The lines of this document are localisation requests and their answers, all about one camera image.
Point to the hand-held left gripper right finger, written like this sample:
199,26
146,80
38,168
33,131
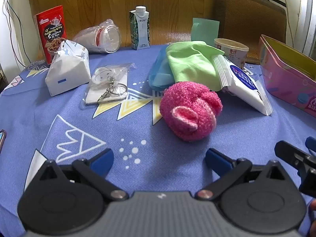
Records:
217,161

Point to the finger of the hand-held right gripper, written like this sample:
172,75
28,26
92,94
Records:
311,145
286,150

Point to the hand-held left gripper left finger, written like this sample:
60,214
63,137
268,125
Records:
101,163

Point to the pink fuzzy sock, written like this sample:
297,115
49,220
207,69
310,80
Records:
182,118

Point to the pink biscuit tin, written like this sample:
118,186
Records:
281,84

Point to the white wet wipes packet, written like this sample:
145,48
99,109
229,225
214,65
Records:
242,84

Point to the white soft tissue pack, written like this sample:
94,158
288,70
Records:
66,76

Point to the blue plastic case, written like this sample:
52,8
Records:
159,76

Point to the light green cloth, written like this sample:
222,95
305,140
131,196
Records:
190,61

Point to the person's right hand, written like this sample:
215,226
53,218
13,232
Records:
313,214

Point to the smartphone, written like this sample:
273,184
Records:
2,140

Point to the printed paper cup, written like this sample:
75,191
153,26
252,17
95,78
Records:
232,51

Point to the plastic-wrapped paper cups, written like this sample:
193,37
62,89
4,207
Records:
98,38

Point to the teal plastic mug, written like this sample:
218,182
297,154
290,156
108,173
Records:
205,30

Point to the green and white milk carton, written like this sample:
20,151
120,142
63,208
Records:
139,29

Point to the red snack box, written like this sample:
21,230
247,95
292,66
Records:
50,29

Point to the wooden board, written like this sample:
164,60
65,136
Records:
172,5

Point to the metal door frame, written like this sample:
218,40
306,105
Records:
305,17

